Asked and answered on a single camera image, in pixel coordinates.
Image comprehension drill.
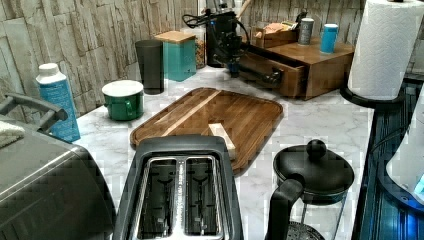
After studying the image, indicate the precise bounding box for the wooden cutting board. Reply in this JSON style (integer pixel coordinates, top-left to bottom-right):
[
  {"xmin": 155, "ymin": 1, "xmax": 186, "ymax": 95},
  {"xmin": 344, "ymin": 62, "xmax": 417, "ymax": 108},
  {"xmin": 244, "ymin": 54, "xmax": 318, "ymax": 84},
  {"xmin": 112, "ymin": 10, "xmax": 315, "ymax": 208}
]
[{"xmin": 130, "ymin": 88, "xmax": 283, "ymax": 173}]

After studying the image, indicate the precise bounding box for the black french press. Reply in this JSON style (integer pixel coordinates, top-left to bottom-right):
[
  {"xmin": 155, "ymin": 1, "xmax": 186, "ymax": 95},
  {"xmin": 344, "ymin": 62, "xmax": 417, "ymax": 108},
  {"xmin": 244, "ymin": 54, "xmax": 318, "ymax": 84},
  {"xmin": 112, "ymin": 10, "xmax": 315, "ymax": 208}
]
[{"xmin": 265, "ymin": 139, "xmax": 355, "ymax": 240}]

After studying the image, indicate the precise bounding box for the wooden drawer with black handle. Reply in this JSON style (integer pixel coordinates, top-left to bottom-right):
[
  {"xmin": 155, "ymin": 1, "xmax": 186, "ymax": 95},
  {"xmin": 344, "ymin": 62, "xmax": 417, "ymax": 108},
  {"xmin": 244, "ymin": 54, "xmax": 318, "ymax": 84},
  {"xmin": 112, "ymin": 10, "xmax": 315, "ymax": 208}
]
[{"xmin": 239, "ymin": 46, "xmax": 307, "ymax": 98}]

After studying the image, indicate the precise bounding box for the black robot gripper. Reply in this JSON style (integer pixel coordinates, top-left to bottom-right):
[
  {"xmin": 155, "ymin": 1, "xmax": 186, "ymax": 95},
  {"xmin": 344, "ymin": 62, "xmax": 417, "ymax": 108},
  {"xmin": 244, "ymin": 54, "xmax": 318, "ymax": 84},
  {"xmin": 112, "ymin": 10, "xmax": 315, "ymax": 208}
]
[{"xmin": 213, "ymin": 32, "xmax": 244, "ymax": 78}]

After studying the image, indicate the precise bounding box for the pale butter block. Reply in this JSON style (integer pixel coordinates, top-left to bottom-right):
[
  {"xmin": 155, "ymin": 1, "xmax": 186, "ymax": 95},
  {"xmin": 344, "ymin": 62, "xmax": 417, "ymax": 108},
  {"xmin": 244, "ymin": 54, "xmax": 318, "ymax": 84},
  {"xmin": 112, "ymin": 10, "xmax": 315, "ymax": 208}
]
[{"xmin": 208, "ymin": 122, "xmax": 237, "ymax": 161}]

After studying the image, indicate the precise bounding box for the white paper towel roll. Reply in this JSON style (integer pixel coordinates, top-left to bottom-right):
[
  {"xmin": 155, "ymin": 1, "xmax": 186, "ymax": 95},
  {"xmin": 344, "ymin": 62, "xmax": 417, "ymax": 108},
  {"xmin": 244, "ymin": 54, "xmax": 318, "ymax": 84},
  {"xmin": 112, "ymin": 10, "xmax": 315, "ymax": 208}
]
[{"xmin": 348, "ymin": 0, "xmax": 423, "ymax": 100}]

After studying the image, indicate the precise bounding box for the green mug with white lid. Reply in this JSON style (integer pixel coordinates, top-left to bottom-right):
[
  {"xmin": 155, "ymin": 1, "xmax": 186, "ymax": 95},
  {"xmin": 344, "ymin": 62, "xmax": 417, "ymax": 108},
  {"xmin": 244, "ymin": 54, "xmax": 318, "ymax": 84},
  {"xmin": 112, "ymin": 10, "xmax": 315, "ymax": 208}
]
[{"xmin": 102, "ymin": 80, "xmax": 144, "ymax": 121}]

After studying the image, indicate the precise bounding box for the black silver toaster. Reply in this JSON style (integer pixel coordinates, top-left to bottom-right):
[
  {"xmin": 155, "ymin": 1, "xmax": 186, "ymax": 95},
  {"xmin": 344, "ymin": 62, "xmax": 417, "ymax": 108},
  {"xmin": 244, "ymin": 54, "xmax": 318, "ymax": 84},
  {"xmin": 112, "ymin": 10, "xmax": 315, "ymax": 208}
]
[{"xmin": 112, "ymin": 135, "xmax": 244, "ymax": 240}]

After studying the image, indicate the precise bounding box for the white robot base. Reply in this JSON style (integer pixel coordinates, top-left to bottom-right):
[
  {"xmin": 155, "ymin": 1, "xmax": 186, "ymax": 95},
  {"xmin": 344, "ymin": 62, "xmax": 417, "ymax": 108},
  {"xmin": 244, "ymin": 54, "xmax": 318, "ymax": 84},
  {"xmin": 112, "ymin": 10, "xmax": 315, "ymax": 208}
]
[{"xmin": 379, "ymin": 91, "xmax": 424, "ymax": 214}]

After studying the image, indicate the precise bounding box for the black paper towel holder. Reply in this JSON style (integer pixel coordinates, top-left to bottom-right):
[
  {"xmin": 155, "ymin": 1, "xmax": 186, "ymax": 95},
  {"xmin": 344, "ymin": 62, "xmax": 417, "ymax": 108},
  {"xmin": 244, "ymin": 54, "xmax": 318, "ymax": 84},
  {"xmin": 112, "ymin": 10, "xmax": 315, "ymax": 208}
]
[{"xmin": 340, "ymin": 84, "xmax": 405, "ymax": 111}]

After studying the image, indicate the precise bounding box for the stainless steel toaster oven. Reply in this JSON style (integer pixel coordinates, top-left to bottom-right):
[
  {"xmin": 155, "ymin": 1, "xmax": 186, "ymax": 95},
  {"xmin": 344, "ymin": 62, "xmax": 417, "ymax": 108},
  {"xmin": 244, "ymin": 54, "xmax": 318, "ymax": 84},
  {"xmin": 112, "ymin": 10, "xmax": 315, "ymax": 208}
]
[{"xmin": 0, "ymin": 92, "xmax": 117, "ymax": 240}]

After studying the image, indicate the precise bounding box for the grey tin can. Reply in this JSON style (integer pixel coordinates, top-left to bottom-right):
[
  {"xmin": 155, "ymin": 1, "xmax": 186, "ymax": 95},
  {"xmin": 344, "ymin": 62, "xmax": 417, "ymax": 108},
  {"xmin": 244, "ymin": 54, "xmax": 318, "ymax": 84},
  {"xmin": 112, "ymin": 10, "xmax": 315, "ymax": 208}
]
[{"xmin": 298, "ymin": 18, "xmax": 314, "ymax": 45}]

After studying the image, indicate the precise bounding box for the glass jar with cereal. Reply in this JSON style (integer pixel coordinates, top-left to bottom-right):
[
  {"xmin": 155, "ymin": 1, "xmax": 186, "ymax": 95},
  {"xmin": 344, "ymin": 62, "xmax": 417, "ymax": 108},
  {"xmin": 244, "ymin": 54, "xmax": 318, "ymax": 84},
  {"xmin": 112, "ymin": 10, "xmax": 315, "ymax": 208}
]
[{"xmin": 180, "ymin": 27, "xmax": 206, "ymax": 69}]

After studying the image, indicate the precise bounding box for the small wooden tray with packets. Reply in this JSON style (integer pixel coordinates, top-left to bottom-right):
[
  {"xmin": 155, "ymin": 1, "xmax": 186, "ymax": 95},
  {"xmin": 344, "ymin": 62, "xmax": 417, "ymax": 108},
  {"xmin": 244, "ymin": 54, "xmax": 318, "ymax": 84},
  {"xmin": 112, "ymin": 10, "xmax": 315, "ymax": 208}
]
[{"xmin": 251, "ymin": 23, "xmax": 298, "ymax": 48}]

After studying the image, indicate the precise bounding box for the blue tin can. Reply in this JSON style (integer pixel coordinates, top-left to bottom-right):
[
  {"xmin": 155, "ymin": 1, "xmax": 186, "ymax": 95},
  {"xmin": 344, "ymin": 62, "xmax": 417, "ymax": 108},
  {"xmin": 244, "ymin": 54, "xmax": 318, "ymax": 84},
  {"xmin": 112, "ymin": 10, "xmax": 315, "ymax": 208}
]
[{"xmin": 320, "ymin": 23, "xmax": 338, "ymax": 54}]

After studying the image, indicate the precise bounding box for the wooden spoon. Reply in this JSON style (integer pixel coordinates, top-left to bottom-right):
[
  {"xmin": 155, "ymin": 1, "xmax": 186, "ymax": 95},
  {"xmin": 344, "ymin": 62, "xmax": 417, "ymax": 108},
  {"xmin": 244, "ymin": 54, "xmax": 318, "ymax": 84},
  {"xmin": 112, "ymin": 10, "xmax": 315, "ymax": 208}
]
[{"xmin": 236, "ymin": 0, "xmax": 252, "ymax": 20}]

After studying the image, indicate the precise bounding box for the wooden drawer cabinet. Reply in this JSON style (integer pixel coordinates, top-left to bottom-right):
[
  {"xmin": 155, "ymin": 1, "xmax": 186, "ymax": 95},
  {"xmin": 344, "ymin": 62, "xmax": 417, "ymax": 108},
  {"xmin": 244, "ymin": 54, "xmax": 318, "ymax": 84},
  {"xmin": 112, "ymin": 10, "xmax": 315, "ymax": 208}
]
[{"xmin": 237, "ymin": 33, "xmax": 355, "ymax": 101}]

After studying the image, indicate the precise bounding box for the dark grey tumbler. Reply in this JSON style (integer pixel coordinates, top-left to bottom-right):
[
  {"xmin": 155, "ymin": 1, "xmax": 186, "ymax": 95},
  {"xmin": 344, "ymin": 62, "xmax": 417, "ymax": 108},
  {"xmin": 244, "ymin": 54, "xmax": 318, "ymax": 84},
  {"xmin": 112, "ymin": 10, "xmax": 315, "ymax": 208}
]
[{"xmin": 135, "ymin": 39, "xmax": 164, "ymax": 95}]

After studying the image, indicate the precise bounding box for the blue white carton bottle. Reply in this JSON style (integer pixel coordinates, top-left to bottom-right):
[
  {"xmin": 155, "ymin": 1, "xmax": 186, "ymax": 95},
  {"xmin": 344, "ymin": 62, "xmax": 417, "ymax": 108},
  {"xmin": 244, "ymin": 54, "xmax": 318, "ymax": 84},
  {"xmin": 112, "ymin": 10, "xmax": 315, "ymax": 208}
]
[{"xmin": 36, "ymin": 63, "xmax": 80, "ymax": 142}]

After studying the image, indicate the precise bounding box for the black utensil holder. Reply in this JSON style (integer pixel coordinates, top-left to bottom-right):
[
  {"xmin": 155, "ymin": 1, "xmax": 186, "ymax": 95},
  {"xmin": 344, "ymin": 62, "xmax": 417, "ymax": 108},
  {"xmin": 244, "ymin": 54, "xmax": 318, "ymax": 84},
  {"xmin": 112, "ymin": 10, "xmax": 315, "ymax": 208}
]
[{"xmin": 206, "ymin": 25, "xmax": 223, "ymax": 68}]

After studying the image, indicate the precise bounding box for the teal canister with wooden lid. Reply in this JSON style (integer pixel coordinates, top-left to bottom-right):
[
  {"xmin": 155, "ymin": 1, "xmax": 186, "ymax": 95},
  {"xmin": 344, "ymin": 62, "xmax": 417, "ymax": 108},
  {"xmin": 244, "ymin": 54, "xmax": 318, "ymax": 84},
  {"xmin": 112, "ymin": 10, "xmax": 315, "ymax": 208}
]
[{"xmin": 155, "ymin": 31, "xmax": 196, "ymax": 82}]

